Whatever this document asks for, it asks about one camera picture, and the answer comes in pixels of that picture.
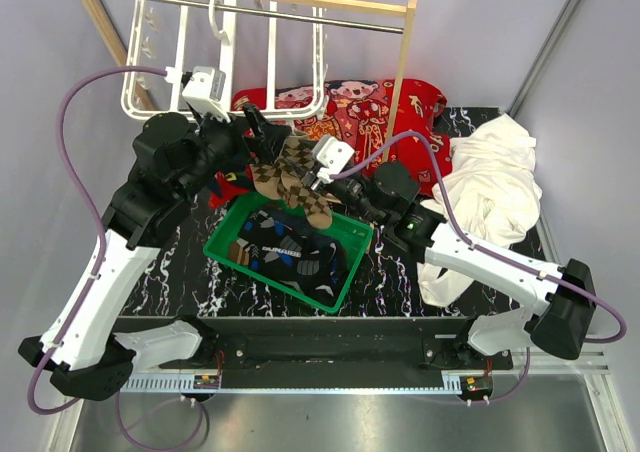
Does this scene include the navy santa christmas sock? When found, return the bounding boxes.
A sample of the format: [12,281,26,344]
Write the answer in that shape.
[207,167,255,210]

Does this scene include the white crumpled cloth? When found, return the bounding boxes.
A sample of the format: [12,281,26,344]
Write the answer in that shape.
[417,113,544,309]

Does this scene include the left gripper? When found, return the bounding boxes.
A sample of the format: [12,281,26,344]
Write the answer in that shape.
[176,102,292,201]

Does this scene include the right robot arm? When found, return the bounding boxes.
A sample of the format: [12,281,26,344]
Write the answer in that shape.
[303,162,596,369]

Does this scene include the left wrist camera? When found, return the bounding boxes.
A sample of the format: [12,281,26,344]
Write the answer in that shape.
[165,66,231,124]

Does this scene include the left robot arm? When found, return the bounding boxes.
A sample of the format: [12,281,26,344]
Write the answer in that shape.
[18,104,292,401]

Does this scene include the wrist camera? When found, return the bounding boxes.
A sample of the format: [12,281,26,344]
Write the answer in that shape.
[312,135,355,184]
[165,66,231,124]

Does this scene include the wooden clothes rack frame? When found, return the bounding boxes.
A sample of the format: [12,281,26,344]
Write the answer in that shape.
[65,0,418,166]

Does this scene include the black base crossbar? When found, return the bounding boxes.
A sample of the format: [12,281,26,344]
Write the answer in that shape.
[134,315,516,373]

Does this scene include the white plastic clip hanger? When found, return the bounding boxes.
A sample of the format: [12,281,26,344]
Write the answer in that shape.
[126,0,329,122]

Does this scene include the metal hanging rod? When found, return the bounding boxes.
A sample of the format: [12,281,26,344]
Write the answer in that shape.
[82,0,405,36]

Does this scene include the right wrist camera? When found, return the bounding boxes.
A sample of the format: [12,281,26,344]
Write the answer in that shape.
[312,135,355,184]

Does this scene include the black grey sports sock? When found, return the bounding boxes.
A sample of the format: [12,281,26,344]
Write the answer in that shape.
[283,273,345,306]

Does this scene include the black blue sports sock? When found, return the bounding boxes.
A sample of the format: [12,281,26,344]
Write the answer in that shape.
[227,207,348,284]

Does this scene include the red printed pillow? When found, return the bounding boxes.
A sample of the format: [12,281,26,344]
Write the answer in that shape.
[207,78,453,211]

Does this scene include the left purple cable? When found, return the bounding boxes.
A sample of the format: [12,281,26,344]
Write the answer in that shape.
[25,66,169,416]

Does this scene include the beige argyle sock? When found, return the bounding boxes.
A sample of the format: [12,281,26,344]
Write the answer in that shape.
[249,136,332,230]

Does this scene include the green plastic basket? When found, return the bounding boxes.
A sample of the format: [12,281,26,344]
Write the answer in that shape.
[203,193,373,314]

